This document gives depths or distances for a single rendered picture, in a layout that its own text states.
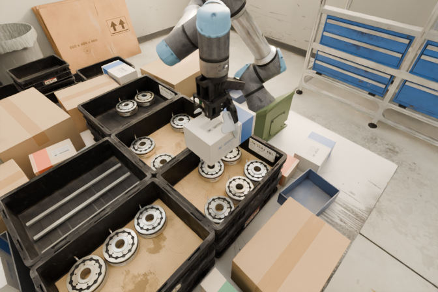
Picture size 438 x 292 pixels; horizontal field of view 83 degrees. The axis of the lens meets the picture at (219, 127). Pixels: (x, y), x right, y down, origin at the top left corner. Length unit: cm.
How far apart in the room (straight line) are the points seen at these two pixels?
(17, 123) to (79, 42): 239
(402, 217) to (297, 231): 144
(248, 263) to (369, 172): 78
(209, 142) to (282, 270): 42
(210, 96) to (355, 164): 91
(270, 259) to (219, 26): 65
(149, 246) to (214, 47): 63
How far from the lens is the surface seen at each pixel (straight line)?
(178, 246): 87
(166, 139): 115
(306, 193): 116
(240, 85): 73
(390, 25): 249
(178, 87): 141
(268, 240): 85
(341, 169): 131
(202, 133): 72
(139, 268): 87
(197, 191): 95
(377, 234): 207
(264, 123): 120
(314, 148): 122
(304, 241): 87
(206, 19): 56
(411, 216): 229
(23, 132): 135
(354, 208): 120
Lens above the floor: 163
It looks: 42 degrees down
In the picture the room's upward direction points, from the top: straight up
